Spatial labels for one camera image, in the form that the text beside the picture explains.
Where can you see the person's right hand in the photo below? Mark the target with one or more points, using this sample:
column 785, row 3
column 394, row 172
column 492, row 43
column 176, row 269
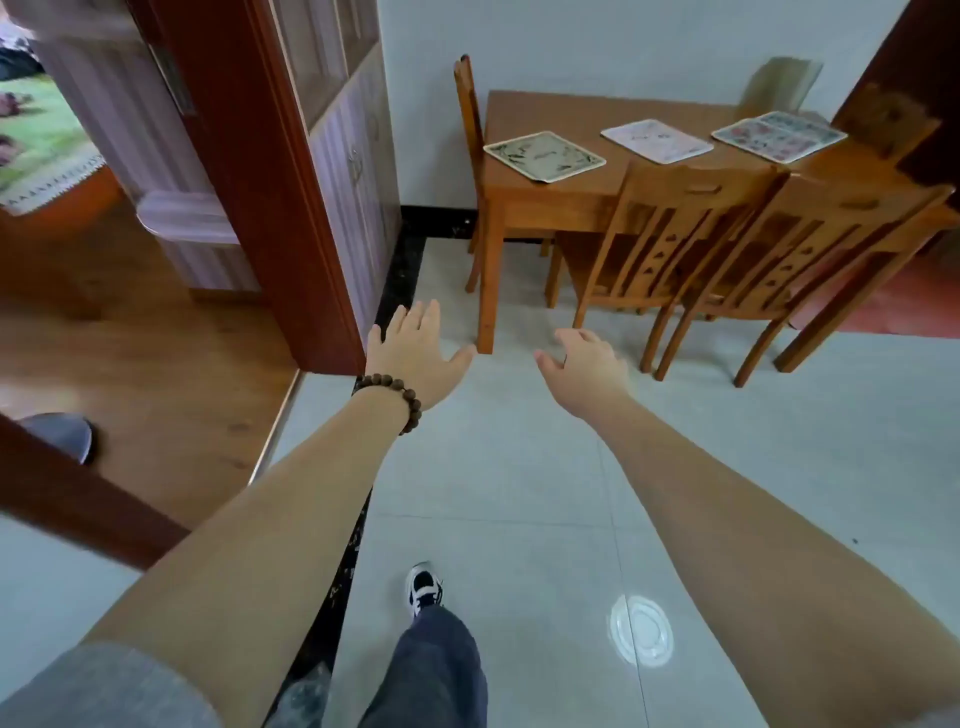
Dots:
column 592, row 375

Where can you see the person's left hand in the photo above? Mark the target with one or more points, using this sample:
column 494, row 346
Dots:
column 412, row 360

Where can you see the cream green leaf placemat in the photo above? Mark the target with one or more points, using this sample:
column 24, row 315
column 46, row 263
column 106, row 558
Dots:
column 544, row 156

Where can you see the pale pink floral placemat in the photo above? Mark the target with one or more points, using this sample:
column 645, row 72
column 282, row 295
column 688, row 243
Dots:
column 656, row 141

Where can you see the light blue rose placemat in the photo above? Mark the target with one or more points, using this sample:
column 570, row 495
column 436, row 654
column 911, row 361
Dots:
column 754, row 142

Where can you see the navy white floral placemat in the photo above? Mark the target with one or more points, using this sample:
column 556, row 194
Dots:
column 814, row 129

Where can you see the person's right forearm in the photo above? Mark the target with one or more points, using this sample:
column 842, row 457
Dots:
column 750, row 562

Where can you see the person's left forearm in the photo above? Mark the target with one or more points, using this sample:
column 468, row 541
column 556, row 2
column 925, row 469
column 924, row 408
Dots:
column 262, row 540

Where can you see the striped wooden cabinet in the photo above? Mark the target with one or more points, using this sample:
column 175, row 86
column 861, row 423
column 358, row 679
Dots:
column 352, row 165

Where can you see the wooden dining chair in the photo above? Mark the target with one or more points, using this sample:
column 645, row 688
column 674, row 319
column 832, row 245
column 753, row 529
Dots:
column 847, row 206
column 697, row 187
column 885, row 120
column 466, row 112

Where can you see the black white sneaker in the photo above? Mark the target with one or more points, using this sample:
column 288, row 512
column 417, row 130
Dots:
column 424, row 589

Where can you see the orange wooden table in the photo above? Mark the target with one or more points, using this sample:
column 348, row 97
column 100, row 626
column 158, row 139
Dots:
column 540, row 112

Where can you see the blue jeans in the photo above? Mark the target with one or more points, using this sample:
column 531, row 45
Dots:
column 427, row 675

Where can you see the red floor mat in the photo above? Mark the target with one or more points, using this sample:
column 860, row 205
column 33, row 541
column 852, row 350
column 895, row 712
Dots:
column 900, row 300

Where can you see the striped bedroom wardrobe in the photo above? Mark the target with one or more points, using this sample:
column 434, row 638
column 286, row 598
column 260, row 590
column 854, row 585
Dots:
column 150, row 150

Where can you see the grey slipper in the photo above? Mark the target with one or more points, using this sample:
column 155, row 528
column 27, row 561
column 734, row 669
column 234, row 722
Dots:
column 60, row 435

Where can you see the red-brown wooden door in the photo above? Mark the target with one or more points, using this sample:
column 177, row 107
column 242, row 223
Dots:
column 75, row 495

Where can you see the green bed cover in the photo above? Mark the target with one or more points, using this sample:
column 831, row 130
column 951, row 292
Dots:
column 41, row 150

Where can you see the dark brown door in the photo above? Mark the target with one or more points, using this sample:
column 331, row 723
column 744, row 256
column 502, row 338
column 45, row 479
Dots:
column 922, row 60

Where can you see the red-brown door frame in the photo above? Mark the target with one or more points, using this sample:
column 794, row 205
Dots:
column 255, row 187

